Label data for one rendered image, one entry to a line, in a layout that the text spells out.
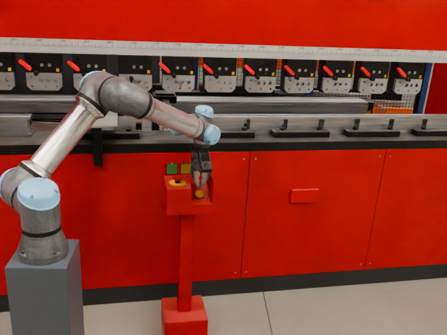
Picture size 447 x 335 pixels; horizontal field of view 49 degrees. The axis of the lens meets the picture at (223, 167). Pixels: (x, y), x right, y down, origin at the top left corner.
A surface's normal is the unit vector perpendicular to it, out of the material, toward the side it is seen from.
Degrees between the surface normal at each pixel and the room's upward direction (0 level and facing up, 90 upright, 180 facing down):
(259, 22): 90
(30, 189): 8
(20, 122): 90
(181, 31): 90
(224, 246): 90
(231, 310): 0
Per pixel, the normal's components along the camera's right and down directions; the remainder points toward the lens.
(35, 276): 0.05, 0.36
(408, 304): 0.06, -0.93
